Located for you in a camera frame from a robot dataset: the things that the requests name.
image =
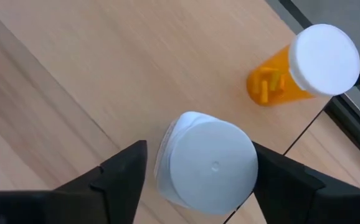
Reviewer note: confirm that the white medicine bottle blue label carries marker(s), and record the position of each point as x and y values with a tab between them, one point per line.
208	168

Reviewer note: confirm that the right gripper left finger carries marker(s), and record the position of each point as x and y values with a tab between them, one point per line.
117	186

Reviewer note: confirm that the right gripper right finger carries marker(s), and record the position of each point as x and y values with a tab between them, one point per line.
292	193

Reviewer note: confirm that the orange pill bottle white cap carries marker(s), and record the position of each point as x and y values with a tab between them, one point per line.
323	59

